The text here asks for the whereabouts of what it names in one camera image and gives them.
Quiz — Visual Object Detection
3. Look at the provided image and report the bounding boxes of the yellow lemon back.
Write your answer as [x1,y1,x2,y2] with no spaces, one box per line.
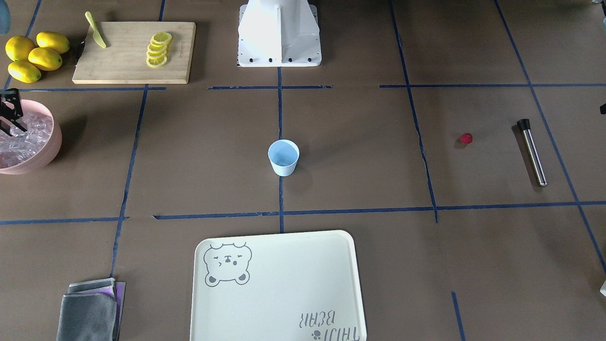
[5,36,36,61]
[36,32,70,54]

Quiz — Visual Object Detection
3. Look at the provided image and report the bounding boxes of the steel muddler black tip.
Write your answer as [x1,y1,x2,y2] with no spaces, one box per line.
[517,118,548,188]

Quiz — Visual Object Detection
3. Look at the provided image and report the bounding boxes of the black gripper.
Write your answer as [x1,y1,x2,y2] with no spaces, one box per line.
[0,88,27,137]

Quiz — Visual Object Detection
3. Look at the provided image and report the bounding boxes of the grey folded cloth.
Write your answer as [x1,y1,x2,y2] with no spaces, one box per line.
[56,277,126,341]

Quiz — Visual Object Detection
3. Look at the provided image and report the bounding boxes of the cream bear tray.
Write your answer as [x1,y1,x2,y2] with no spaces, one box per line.
[189,230,367,341]

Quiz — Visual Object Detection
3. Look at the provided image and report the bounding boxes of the red strawberry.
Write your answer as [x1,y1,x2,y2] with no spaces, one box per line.
[459,133,473,145]

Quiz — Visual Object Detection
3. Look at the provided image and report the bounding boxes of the wooden cutting board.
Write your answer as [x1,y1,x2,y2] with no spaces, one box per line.
[72,21,196,84]

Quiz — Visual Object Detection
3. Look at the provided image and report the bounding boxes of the lemon slices row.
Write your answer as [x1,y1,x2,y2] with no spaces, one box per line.
[145,32,173,68]

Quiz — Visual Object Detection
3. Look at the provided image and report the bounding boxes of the light blue plastic cup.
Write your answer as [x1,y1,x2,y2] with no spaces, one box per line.
[267,139,300,177]

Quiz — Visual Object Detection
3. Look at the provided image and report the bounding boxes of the yellow lemon front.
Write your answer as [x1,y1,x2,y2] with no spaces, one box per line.
[7,61,42,83]
[28,47,63,71]

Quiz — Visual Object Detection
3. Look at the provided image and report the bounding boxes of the yellow-green plastic knife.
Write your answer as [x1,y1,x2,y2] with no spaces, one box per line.
[85,11,107,48]

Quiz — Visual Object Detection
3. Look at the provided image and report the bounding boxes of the pink bowl of ice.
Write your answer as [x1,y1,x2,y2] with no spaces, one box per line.
[0,99,62,175]

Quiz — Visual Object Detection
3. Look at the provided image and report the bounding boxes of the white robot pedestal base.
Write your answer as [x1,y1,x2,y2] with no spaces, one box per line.
[237,0,322,68]

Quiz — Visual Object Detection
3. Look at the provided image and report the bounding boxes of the yellow lemon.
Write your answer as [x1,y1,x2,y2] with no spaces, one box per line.
[28,47,63,71]
[36,32,70,54]
[7,61,42,83]
[5,36,36,61]

